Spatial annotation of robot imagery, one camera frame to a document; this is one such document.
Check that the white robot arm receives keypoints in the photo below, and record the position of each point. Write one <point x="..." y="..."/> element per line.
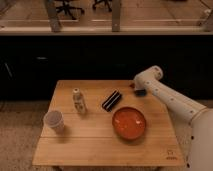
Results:
<point x="198" y="116"/>

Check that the blue object under arm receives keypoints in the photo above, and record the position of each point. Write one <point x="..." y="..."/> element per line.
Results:
<point x="140" y="93"/>

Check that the white plastic bottle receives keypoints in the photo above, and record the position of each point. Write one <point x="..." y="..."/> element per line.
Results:
<point x="79" y="101"/>

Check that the wooden table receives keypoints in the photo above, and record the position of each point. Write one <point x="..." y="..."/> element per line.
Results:
<point x="89" y="139"/>

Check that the orange bowl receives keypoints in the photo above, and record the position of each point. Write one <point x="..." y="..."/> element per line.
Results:
<point x="129" y="123"/>

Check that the white paper cup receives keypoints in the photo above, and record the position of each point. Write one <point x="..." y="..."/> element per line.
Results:
<point x="54" y="120"/>

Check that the black office chair left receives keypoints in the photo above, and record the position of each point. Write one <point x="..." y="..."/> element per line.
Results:
<point x="66" y="8"/>

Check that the grey post centre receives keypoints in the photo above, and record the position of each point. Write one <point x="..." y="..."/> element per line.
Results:
<point x="116" y="12"/>

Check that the grey post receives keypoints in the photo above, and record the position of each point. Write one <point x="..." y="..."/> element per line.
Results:
<point x="116" y="12"/>
<point x="52" y="15"/>

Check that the grey post left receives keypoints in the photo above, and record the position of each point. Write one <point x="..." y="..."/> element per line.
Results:
<point x="52" y="15"/>

